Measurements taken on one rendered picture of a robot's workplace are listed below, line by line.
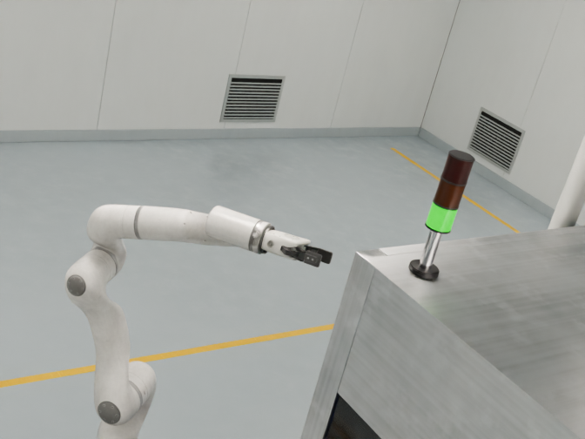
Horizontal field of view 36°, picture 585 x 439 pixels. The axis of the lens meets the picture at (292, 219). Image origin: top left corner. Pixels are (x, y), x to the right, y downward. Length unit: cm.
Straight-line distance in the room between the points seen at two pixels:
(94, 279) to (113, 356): 25
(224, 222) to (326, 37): 618
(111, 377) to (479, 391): 129
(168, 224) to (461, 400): 102
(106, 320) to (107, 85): 501
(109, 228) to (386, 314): 95
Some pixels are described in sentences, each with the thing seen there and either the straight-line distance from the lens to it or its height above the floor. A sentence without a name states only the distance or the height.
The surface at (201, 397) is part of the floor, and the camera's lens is 478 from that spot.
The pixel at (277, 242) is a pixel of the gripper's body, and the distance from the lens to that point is 222.
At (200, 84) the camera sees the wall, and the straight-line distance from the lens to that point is 782.
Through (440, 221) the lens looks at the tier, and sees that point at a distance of 170.
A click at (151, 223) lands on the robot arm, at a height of 180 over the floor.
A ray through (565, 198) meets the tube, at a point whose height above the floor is 200.
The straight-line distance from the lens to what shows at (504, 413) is 156.
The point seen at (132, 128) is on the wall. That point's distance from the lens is 768.
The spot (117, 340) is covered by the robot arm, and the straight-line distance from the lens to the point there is 257.
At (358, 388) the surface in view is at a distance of 182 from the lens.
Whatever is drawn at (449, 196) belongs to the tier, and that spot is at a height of 227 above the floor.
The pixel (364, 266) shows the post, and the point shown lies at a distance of 176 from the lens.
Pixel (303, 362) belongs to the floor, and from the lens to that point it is 523.
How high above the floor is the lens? 286
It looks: 25 degrees down
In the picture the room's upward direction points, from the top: 14 degrees clockwise
